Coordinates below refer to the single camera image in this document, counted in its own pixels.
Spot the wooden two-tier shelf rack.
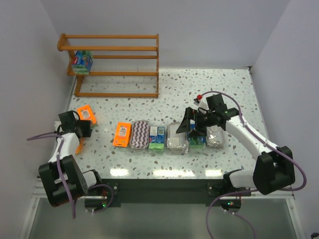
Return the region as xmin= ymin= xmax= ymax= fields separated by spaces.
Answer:
xmin=57 ymin=33 xmax=160 ymax=98

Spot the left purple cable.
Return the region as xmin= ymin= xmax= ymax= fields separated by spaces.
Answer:
xmin=26 ymin=131 xmax=114 ymax=219

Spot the grey wrapped sponge right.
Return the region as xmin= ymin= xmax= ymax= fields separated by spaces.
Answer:
xmin=206 ymin=125 xmax=225 ymax=149

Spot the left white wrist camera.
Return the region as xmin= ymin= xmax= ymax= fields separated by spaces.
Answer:
xmin=54 ymin=121 xmax=62 ymax=133

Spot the blue label green sponge pack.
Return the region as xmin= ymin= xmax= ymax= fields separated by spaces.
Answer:
xmin=149 ymin=126 xmax=165 ymax=152

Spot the grey wrapped sponge centre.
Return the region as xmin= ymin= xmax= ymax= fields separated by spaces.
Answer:
xmin=166 ymin=121 xmax=189 ymax=154

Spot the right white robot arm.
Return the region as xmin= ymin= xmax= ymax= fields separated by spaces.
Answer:
xmin=176 ymin=92 xmax=296 ymax=195

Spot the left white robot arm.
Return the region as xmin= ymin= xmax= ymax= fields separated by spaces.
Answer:
xmin=38 ymin=111 xmax=102 ymax=207

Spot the grey wrapped sponge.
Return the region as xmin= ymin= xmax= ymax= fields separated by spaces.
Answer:
xmin=206 ymin=125 xmax=225 ymax=149
xmin=166 ymin=121 xmax=189 ymax=154

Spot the purple wavy striped sponge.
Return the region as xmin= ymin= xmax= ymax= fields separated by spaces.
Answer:
xmin=130 ymin=120 xmax=150 ymax=149

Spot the orange sponge box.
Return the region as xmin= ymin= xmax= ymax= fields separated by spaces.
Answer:
xmin=75 ymin=138 xmax=85 ymax=154
xmin=76 ymin=105 xmax=97 ymax=127
xmin=113 ymin=122 xmax=132 ymax=147

